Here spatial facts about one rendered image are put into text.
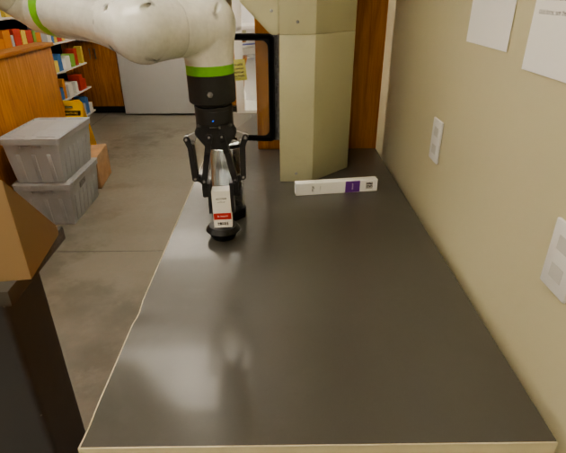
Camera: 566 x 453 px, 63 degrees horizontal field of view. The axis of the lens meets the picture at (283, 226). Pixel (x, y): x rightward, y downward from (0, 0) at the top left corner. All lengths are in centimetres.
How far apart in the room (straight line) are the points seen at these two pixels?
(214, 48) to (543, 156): 59
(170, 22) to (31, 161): 286
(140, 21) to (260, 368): 60
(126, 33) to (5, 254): 60
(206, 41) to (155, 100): 584
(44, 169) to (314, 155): 240
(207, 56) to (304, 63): 65
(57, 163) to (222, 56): 273
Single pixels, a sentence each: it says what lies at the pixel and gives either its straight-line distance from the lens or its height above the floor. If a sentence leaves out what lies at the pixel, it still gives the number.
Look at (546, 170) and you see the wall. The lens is 87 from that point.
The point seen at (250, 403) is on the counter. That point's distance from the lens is 80.
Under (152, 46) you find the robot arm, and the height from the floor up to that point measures 145.
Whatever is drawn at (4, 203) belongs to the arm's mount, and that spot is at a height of 113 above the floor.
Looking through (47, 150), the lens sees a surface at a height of 57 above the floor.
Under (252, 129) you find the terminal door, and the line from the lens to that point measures 188.
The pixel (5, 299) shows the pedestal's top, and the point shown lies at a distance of 121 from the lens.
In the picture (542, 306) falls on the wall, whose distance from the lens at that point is 89.
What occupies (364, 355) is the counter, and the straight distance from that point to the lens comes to 88.
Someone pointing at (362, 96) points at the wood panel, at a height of 115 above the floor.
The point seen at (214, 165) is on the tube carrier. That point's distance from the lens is 128.
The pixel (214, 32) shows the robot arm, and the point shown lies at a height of 146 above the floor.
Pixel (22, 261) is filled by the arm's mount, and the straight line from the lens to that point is 119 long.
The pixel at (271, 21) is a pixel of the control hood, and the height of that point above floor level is 145.
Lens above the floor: 153
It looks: 27 degrees down
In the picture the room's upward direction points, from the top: straight up
